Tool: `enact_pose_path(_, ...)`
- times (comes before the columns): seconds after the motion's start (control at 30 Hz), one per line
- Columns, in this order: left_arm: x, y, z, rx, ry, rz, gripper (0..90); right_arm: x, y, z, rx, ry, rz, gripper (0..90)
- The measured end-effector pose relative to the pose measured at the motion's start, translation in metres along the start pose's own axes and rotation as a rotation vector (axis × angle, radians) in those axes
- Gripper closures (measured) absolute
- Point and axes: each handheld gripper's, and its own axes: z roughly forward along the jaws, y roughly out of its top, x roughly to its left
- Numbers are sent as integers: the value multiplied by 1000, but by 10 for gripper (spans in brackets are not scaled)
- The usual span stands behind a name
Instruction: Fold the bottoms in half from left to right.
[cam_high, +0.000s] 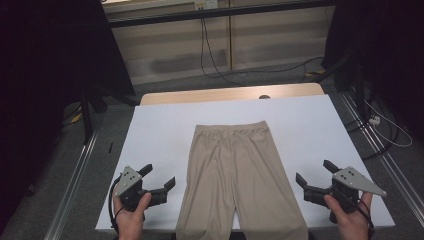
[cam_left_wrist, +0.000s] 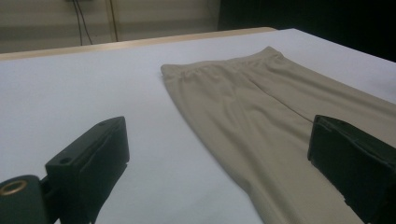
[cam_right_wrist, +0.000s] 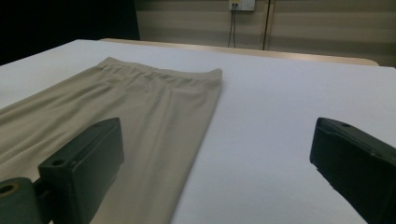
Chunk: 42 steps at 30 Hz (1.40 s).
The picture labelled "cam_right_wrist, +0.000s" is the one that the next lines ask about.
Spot white table board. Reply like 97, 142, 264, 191
0, 38, 396, 224

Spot white wall socket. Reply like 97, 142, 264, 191
228, 0, 256, 12

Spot light wooden table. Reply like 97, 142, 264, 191
99, 37, 380, 67

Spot black wall cable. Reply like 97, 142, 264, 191
227, 10, 233, 49
232, 10, 237, 49

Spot vertical wall trim strip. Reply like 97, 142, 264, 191
262, 0, 276, 51

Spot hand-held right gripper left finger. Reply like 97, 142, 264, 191
37, 117, 125, 224

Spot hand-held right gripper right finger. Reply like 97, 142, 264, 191
309, 117, 396, 224

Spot beige pants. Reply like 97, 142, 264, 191
0, 56, 223, 224

